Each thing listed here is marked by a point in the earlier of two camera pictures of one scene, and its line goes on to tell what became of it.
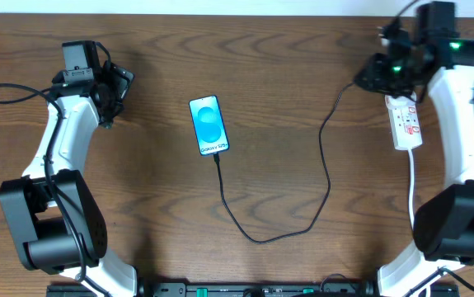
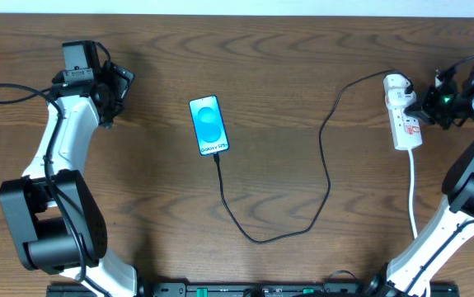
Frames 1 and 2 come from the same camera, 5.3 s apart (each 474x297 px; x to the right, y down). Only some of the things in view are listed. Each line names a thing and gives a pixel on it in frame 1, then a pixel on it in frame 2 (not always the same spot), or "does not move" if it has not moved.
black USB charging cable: (217, 163) does not move
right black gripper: (370, 76) → (427, 106)
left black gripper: (118, 87) does not move
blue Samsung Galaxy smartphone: (208, 124) does not move
